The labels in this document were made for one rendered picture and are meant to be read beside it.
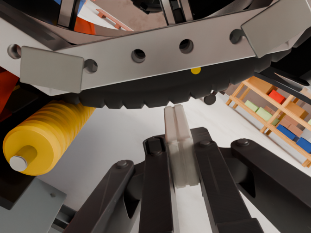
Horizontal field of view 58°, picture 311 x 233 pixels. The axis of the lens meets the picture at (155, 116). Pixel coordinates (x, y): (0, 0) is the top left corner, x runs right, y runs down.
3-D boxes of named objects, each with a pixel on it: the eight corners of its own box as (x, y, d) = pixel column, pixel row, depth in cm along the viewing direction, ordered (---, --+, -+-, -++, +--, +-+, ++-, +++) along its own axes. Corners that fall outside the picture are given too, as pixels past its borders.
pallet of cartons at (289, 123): (283, 134, 1060) (299, 116, 1038) (298, 146, 954) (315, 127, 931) (253, 113, 1034) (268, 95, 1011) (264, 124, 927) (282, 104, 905)
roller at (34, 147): (95, 111, 56) (109, 87, 54) (32, 199, 28) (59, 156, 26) (69, 95, 55) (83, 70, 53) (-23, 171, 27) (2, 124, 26)
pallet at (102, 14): (92, 12, 677) (94, 7, 674) (99, 13, 761) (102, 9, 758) (137, 42, 699) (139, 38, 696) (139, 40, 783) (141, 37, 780)
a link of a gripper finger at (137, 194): (175, 196, 14) (118, 205, 15) (171, 152, 19) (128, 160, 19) (170, 170, 14) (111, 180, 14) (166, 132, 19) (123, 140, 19)
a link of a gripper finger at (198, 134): (198, 165, 14) (259, 155, 14) (187, 128, 19) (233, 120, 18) (202, 191, 14) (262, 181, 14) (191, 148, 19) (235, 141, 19)
